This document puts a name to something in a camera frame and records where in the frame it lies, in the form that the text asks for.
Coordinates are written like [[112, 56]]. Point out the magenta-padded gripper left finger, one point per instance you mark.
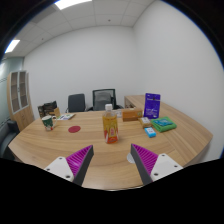
[[77, 160]]

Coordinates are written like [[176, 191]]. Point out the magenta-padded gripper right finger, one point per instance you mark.
[[148, 160]]

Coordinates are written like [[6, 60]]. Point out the orange-labelled tea bottle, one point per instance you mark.
[[110, 128]]

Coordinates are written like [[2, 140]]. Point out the round grey desk grommet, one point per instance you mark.
[[130, 158]]

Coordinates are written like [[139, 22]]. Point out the small blue box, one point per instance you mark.
[[150, 132]]

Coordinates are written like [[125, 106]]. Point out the flat round red coaster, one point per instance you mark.
[[74, 129]]

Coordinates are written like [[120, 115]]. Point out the small tan packet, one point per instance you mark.
[[145, 122]]

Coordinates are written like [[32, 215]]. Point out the flat green box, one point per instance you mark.
[[164, 124]]

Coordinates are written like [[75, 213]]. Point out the white green printed leaflet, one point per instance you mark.
[[66, 116]]

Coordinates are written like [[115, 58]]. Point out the white green red mug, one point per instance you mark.
[[48, 122]]

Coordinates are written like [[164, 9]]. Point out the orange cardboard box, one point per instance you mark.
[[132, 114]]

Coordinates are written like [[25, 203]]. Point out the purple standing package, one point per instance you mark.
[[152, 106]]

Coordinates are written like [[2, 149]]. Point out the black padded office chair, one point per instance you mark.
[[76, 102]]

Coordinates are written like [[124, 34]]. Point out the dark brown carton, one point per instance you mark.
[[40, 112]]

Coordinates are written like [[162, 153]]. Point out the black carton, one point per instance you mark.
[[50, 105]]

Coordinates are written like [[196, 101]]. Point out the grey mesh-back office chair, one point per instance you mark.
[[103, 99]]

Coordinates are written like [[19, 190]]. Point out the black leather sofa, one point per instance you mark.
[[7, 138]]

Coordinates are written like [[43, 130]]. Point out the wooden glass-door shelf cabinet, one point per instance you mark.
[[20, 106]]

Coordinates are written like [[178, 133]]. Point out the rectangular ceiling light panel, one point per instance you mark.
[[12, 46], [71, 3]]

